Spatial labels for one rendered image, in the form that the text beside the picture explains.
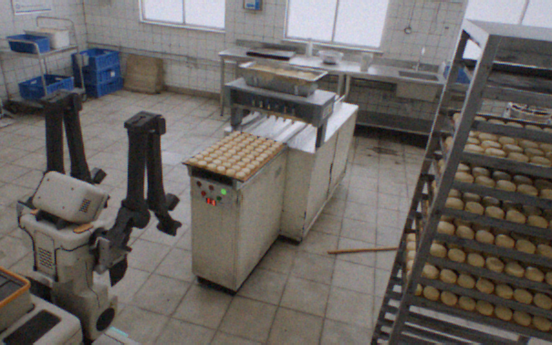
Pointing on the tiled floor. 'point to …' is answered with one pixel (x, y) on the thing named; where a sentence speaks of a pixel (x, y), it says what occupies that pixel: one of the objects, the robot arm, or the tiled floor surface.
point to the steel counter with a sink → (427, 85)
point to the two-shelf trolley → (39, 66)
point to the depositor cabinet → (310, 170)
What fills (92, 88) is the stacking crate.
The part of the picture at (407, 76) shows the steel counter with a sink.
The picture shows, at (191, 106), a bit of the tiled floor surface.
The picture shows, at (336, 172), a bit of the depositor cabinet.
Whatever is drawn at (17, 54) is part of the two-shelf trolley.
